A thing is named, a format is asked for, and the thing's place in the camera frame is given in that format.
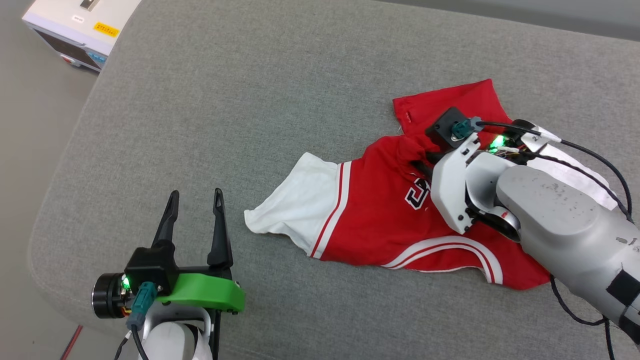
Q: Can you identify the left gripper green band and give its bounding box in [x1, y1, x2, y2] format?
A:
[91, 188, 247, 320]

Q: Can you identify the white equipment box black handle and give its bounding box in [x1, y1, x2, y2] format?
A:
[21, 0, 144, 74]

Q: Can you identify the thin red cable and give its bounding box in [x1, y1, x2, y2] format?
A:
[60, 324, 84, 360]

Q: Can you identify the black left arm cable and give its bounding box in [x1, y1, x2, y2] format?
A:
[114, 281, 160, 360]

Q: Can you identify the red white basketball jersey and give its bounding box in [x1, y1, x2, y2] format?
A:
[244, 78, 619, 291]

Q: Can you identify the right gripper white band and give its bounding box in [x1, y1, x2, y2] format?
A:
[410, 119, 540, 236]

